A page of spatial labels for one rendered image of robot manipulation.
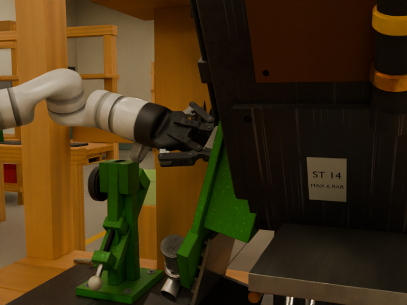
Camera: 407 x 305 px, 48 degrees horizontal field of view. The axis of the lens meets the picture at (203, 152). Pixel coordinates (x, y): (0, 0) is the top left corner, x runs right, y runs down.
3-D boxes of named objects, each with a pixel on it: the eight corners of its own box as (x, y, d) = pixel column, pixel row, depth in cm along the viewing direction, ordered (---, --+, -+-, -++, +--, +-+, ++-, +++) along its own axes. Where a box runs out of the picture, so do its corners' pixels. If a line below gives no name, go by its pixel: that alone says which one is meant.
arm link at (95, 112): (111, 148, 83) (106, 108, 77) (42, 124, 87) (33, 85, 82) (131, 128, 88) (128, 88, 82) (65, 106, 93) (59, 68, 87)
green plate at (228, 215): (236, 279, 64) (278, 134, 60) (182, 257, 66) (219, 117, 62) (255, 253, 75) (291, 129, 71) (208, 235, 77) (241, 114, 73)
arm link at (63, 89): (85, 77, 81) (2, 93, 76) (90, 118, 87) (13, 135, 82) (76, 60, 86) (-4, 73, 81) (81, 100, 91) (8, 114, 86)
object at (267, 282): (429, 330, 39) (431, 296, 39) (246, 302, 45) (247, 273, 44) (399, 219, 76) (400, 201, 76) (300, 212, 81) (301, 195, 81)
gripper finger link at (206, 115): (187, 103, 81) (206, 124, 78) (195, 98, 81) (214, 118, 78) (188, 112, 83) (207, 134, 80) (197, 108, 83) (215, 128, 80)
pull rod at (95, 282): (97, 293, 87) (97, 264, 87) (85, 291, 88) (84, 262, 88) (112, 282, 93) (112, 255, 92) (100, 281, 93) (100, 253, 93)
